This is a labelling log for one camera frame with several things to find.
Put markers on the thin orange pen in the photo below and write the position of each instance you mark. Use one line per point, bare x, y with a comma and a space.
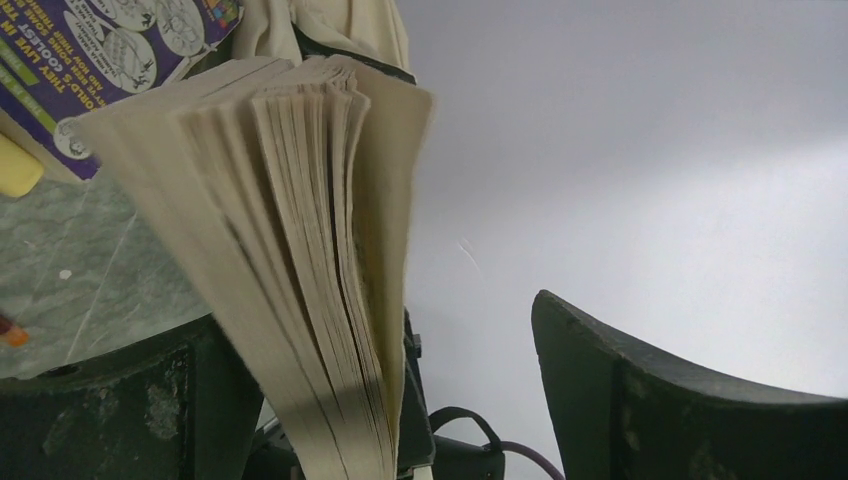
12, 333

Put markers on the green illustrated book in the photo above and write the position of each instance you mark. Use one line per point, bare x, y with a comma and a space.
284, 193

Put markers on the purple book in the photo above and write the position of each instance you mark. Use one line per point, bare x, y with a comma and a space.
62, 59

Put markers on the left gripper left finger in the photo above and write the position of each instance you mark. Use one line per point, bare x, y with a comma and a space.
178, 405

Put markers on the pink yellow highlighter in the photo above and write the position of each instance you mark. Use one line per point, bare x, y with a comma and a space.
20, 171

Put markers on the beige canvas backpack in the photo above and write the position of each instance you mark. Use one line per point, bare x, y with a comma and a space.
370, 31

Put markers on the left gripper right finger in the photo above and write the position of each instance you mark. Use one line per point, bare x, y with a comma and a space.
622, 408

